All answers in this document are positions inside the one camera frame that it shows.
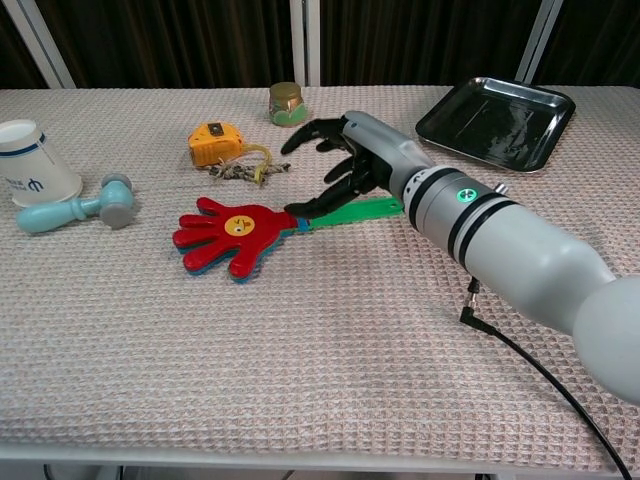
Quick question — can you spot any black plastic tray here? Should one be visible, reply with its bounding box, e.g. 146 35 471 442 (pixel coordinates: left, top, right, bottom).
415 76 577 174

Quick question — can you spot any white paper cup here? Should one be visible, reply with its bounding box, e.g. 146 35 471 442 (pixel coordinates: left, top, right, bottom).
0 119 84 207

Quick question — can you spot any light blue toy hammer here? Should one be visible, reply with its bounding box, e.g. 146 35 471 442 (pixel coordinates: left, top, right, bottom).
16 173 135 235

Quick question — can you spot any orange tape measure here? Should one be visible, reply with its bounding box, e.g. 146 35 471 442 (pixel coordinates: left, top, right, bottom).
188 122 246 168

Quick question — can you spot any aluminium frame post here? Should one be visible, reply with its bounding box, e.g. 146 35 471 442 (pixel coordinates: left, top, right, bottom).
14 0 76 90
514 0 564 85
289 0 321 87

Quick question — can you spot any braided rope keychain yellow strap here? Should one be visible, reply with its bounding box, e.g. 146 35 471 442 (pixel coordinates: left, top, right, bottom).
207 143 291 189

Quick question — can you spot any red hand clapper toy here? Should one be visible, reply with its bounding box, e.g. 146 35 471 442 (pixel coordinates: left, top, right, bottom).
172 196 404 286

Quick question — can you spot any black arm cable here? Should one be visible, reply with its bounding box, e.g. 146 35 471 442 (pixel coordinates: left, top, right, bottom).
459 277 634 480

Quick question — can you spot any beige waffle tablecloth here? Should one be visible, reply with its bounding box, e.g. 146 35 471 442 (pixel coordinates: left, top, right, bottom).
0 85 640 474

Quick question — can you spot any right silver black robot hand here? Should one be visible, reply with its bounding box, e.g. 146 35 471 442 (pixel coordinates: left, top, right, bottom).
280 110 434 219

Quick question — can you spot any small jar gold lid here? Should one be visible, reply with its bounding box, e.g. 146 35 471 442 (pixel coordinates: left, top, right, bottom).
268 82 307 126

